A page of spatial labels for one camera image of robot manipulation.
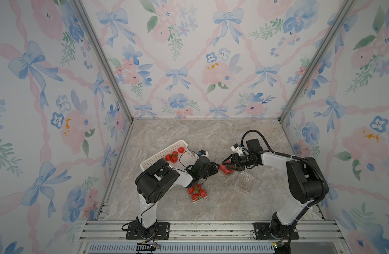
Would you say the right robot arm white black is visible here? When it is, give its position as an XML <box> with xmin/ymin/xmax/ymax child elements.
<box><xmin>222</xmin><ymin>150</ymin><xmax>329</xmax><ymax>239</ymax></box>

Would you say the aluminium corner post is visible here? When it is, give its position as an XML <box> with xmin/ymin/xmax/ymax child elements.
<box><xmin>69</xmin><ymin>0</ymin><xmax>134</xmax><ymax>124</ymax></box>
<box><xmin>278</xmin><ymin>0</ymin><xmax>356</xmax><ymax>124</ymax></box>

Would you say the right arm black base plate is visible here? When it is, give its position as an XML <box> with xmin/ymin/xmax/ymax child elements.
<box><xmin>253</xmin><ymin>222</ymin><xmax>299</xmax><ymax>240</ymax></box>

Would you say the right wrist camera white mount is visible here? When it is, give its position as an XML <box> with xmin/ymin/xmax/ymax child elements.
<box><xmin>231</xmin><ymin>139</ymin><xmax>263</xmax><ymax>155</ymax></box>

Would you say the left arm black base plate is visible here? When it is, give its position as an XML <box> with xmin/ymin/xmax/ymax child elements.
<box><xmin>121</xmin><ymin>221</ymin><xmax>170</xmax><ymax>240</ymax></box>

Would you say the clear plastic clamshell container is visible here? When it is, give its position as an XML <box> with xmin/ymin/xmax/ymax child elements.
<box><xmin>188</xmin><ymin>184</ymin><xmax>208</xmax><ymax>202</ymax></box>

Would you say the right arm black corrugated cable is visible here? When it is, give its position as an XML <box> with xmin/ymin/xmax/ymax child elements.
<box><xmin>240</xmin><ymin>129</ymin><xmax>329</xmax><ymax>207</ymax></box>

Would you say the white perforated plastic basket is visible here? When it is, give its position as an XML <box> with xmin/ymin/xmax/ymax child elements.
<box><xmin>139</xmin><ymin>140</ymin><xmax>198</xmax><ymax>171</ymax></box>

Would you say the aluminium mounting rail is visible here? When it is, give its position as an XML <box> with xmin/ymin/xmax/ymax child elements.
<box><xmin>74</xmin><ymin>221</ymin><xmax>351</xmax><ymax>254</ymax></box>

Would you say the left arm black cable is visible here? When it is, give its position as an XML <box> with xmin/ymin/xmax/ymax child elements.
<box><xmin>178</xmin><ymin>150</ymin><xmax>201</xmax><ymax>188</ymax></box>

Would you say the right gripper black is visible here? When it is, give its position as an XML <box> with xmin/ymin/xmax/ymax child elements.
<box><xmin>222</xmin><ymin>153</ymin><xmax>254</xmax><ymax>171</ymax></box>

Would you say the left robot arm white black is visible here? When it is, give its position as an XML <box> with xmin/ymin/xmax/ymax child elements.
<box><xmin>135</xmin><ymin>156</ymin><xmax>220</xmax><ymax>230</ymax></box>

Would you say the clear plastic clamshell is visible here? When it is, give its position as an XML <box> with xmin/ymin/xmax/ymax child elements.
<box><xmin>235</xmin><ymin>171</ymin><xmax>256</xmax><ymax>193</ymax></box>
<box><xmin>220</xmin><ymin>165</ymin><xmax>234</xmax><ymax>176</ymax></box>

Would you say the right aluminium corner post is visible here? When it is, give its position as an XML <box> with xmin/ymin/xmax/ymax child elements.
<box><xmin>278</xmin><ymin>0</ymin><xmax>356</xmax><ymax>124</ymax></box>

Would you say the left aluminium corner post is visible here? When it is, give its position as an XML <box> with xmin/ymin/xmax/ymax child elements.
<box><xmin>69</xmin><ymin>0</ymin><xmax>134</xmax><ymax>124</ymax></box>

